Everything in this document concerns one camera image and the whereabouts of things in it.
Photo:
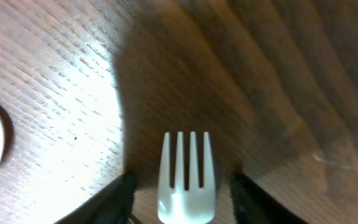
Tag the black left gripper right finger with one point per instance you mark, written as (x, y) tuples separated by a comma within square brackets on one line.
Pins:
[(253, 205)]

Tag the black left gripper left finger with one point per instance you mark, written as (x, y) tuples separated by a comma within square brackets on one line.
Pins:
[(111, 205)]

